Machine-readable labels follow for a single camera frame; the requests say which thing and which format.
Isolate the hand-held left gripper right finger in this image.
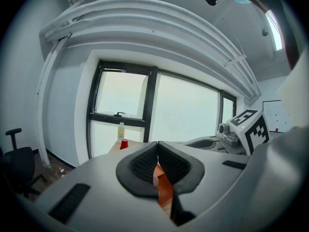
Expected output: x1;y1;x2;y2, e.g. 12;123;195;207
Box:
158;141;252;227

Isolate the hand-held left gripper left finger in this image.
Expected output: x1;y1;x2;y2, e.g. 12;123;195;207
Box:
33;141;178;232

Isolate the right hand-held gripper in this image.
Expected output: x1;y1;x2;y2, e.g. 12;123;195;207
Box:
184;109;270;157

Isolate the orange wooden box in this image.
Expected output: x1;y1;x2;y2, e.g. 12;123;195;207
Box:
153;162;175;208

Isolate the clear bottle with yellow label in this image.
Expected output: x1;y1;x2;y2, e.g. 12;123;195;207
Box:
117;122;126;141

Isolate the black office chair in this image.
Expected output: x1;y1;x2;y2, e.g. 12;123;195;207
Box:
0;128;46;198

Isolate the person's cream shirt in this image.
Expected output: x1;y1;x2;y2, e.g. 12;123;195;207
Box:
248;49;309;227

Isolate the white vertical pipe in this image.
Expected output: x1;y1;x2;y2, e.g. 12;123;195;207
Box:
36;36;71;167

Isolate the ceiling light panel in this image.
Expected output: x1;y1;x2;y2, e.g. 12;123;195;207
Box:
265;10;283;51

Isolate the black window frame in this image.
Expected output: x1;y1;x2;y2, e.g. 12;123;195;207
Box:
86;59;238;160

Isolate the white wall board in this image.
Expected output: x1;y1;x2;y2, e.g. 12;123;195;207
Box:
262;100;294;133

